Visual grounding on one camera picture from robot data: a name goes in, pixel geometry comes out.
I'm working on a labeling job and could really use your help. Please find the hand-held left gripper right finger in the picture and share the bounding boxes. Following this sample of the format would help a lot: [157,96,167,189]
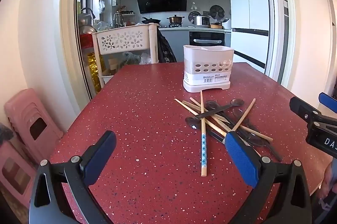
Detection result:
[224,130,312,224]

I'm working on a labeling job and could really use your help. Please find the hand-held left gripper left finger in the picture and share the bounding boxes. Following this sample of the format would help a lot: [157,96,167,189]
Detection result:
[29,130,117,224]

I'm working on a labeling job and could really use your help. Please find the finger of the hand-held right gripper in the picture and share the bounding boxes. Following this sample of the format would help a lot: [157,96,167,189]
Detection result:
[290,96,337,125]
[318,92,337,110]

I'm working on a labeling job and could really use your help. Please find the white utensil holder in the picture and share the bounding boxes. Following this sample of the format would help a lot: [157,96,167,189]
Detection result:
[183,44,235,93]

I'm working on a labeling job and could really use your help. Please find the blue patterned chopstick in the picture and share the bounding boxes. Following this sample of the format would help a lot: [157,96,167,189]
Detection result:
[200,90,207,177]

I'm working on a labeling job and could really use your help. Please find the person's dark clothing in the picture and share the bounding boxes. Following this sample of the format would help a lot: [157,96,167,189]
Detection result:
[314,158,337,224]

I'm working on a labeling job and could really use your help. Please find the gold foil package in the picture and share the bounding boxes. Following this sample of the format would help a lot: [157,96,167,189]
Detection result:
[87,51,102,94]

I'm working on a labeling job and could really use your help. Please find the pink plastic stool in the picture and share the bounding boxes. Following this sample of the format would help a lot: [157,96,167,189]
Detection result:
[0,140,37,209]
[4,88,64,161]

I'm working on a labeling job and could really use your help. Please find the red box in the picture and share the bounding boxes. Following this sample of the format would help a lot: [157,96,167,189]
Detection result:
[79,34,94,49]

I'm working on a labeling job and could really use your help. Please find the white refrigerator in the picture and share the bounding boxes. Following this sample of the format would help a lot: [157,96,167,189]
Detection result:
[229,0,270,74]

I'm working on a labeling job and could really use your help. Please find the white flower-cutout basket trolley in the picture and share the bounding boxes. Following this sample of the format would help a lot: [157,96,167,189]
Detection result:
[92,24,160,87]

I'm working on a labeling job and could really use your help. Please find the black built-in oven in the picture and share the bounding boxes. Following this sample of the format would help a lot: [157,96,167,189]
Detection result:
[189,31,225,47]

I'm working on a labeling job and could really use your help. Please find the black plastic bag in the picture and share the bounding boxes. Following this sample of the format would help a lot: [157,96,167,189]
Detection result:
[157,28,177,64]

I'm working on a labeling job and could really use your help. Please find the silver rice cooker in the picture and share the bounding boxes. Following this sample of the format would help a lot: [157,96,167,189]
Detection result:
[193,15,210,27]

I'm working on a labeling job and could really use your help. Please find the spice rack with bottles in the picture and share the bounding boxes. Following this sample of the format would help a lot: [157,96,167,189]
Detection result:
[114,11,136,27]

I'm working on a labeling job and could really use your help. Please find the black wok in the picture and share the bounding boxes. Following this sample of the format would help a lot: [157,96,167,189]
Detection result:
[142,17,162,25]

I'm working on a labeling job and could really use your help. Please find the kitchen faucet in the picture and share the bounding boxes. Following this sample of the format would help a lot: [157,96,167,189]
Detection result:
[80,7,96,20]

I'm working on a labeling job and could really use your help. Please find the steel cooking pot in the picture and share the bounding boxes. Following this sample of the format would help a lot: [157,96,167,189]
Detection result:
[167,15,185,25]

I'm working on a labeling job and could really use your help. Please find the grey round wall rack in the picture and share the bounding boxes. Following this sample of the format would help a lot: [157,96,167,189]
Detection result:
[210,5,225,17]
[188,11,201,23]

